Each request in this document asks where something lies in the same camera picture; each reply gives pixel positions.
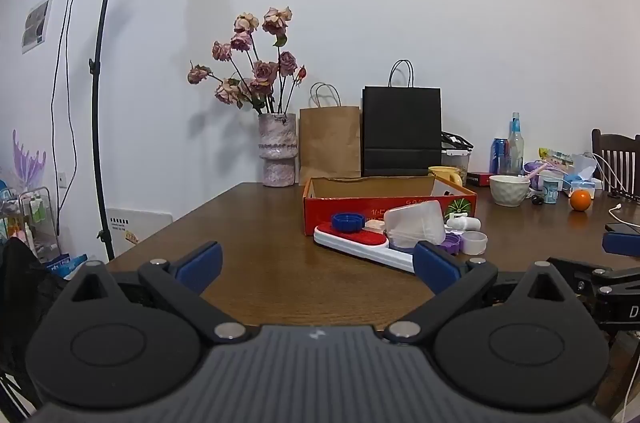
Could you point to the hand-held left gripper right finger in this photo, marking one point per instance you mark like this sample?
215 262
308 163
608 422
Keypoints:
434 265

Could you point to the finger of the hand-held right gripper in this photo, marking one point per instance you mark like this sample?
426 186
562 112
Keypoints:
575 272
620 244

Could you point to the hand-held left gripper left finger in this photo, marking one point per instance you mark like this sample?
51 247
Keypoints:
202 264

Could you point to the white plastic fitting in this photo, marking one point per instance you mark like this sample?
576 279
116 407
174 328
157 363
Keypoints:
462 221

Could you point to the white tray with red top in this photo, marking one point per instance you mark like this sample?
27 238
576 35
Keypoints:
360 243

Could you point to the blue toothed cap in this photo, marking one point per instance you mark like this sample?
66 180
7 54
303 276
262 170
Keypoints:
347 222

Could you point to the red cardboard box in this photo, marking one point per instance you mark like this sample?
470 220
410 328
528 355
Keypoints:
320 213

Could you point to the black smartphone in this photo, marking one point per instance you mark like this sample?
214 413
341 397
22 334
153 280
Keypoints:
622 229

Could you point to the orange fruit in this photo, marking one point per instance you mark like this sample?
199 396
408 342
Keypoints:
580 201

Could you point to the blue white tissue pack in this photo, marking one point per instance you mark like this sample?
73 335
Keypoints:
584 187

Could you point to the white panel heater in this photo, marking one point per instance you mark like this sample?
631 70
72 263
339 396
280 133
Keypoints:
137 228

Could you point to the small black object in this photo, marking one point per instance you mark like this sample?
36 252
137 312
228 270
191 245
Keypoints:
538 200

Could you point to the dark wooden chair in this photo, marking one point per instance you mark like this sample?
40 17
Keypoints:
622 163

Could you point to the yellow bear mug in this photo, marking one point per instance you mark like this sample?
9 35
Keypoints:
445 174

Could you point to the small red box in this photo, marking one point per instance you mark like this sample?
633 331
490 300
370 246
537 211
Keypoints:
482 179

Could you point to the white dimpled bowl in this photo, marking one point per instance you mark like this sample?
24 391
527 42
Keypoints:
509 192

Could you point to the pink spoon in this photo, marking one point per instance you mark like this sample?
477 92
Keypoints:
535 173

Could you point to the colourful snack packet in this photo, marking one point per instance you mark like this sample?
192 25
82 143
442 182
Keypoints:
555 158

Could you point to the clear container with black lid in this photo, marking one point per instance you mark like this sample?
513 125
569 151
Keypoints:
457 158

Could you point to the purple mesh pouch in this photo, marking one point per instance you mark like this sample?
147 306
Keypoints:
532 168

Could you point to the blue drink can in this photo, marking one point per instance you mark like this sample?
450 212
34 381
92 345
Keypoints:
498 155

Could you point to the blue packet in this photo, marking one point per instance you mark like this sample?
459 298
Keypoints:
67 265

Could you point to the clear glass bottle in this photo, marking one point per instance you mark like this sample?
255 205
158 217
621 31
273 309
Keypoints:
516 150

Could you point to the pink mottled vase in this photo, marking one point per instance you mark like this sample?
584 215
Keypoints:
277 148

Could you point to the black paper bag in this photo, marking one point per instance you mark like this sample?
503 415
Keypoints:
402 128

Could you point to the brown paper bag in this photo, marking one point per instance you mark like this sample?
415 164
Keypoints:
330 143

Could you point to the dried pink roses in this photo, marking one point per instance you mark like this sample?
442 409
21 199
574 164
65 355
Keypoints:
262 73

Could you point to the wall outlet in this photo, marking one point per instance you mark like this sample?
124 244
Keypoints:
63 179

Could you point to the purple fishtail wall decoration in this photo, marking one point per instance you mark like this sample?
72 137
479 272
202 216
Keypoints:
27 163

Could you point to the wall picture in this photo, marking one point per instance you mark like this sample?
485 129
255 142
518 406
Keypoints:
37 23

